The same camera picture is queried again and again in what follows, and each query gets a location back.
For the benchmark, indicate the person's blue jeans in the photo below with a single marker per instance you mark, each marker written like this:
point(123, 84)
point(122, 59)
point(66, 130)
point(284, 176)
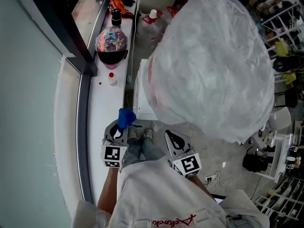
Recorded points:
point(142, 151)

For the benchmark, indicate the small bottle with red cap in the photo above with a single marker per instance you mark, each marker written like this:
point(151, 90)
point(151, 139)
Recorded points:
point(112, 79)

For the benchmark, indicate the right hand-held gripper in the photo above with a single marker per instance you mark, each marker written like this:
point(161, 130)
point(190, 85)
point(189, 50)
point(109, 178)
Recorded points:
point(188, 164)

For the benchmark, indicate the person's sneaker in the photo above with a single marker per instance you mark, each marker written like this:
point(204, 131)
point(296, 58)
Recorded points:
point(132, 133)
point(148, 133)

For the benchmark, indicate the white power strip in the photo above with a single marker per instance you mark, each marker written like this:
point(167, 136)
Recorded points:
point(211, 178)

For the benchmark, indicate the person's left forearm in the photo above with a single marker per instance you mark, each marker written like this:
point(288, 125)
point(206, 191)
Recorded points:
point(109, 189)

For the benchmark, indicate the white paper cup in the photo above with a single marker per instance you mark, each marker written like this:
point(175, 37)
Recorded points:
point(153, 13)

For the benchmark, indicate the white window sill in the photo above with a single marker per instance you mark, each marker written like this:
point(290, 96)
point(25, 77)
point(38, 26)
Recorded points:
point(104, 98)

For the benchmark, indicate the person's right forearm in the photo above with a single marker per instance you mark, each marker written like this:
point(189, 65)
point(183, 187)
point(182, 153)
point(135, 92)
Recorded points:
point(203, 186)

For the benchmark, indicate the white water dispenser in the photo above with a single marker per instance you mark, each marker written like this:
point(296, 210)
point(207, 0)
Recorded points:
point(142, 98)

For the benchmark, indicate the person's right sneaker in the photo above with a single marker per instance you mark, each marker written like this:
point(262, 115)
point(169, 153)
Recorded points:
point(148, 133)

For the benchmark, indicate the yellow stool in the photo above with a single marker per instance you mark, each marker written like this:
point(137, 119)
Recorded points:
point(282, 47)

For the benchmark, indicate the orange bag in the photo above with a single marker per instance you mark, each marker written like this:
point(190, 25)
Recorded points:
point(117, 7)

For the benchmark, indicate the white desk frame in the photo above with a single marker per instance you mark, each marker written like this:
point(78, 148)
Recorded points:
point(281, 151)

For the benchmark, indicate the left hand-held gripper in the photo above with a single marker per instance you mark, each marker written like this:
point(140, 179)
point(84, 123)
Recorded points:
point(111, 154)

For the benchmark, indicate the black round fan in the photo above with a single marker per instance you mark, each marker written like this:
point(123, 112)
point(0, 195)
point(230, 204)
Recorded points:
point(281, 64)

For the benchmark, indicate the white metal shelf rack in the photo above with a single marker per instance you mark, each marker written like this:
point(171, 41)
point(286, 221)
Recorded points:
point(280, 20)

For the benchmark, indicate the plastic-wrapped water jug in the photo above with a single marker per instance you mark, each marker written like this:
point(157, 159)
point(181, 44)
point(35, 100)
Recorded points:
point(209, 68)

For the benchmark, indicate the person's white shirt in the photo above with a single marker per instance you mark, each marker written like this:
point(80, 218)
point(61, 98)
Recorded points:
point(161, 193)

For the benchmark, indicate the black backpack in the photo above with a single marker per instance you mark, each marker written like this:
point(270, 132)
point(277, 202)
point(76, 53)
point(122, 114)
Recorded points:
point(254, 161)

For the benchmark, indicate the person's left sneaker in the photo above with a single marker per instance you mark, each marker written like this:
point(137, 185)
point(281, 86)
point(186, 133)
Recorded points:
point(132, 133)

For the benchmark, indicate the black thermos flask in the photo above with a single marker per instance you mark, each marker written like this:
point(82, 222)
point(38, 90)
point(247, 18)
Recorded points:
point(116, 18)

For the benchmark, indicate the black window frame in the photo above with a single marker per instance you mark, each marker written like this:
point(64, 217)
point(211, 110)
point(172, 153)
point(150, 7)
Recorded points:
point(59, 25)

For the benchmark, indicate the colourful motorcycle helmet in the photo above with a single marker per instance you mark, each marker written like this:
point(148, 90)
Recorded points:
point(110, 44)

